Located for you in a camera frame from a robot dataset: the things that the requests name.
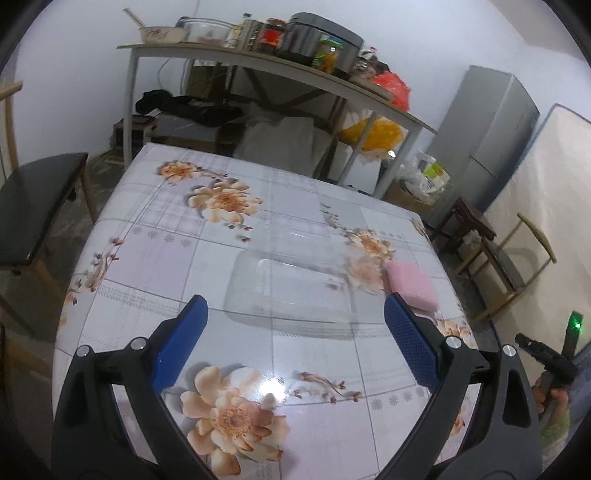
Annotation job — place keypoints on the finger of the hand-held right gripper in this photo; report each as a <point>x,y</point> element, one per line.
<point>535,346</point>

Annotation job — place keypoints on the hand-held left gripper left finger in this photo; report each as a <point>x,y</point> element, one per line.
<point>184,337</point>

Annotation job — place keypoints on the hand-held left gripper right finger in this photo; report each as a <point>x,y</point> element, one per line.
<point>413,341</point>

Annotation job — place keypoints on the pink foam pad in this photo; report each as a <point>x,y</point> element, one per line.
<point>411,284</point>

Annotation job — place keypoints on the clear plastic tray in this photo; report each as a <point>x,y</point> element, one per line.
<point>295,295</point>

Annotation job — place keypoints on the person's right hand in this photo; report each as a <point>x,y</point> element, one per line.
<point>558,399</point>

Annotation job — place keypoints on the wooden chair with black seat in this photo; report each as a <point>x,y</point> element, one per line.
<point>508,267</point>
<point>37,203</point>

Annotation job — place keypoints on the dark wooden stool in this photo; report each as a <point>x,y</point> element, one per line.
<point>471,217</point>

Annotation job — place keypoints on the open cardboard box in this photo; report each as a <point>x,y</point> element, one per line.
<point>406,196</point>

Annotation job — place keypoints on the white plastic bag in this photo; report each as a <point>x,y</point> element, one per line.
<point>429,173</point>

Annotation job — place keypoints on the white low cabinet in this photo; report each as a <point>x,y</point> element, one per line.
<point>364,170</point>

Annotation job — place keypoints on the small wooden stool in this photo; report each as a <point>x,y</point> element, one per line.
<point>134,134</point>

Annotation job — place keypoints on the yellow plastic bag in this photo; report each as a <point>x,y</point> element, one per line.
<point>376,134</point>

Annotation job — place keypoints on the grey refrigerator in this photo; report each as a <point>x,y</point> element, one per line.
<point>489,129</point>

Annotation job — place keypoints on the white sack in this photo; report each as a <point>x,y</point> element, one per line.
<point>286,138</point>

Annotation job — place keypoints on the black cloth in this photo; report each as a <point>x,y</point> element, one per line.
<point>194,108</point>

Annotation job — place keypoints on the white-legged side table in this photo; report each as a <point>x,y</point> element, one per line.
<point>130,101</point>

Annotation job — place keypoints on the red plastic bag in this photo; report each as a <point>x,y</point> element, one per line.
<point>392,87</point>

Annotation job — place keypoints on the brown cardboard box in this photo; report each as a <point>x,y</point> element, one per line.
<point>203,81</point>

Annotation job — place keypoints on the green lid pickle jar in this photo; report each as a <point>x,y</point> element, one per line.
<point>328,57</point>

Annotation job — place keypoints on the glass bowl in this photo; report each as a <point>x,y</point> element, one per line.
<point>207,32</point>

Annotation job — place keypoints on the yellow oil bottle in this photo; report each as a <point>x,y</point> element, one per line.
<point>235,34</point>

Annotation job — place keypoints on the red sauce jar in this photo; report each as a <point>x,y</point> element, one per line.
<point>271,39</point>

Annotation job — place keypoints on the grey rice cooker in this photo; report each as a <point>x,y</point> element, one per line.
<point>304,37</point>

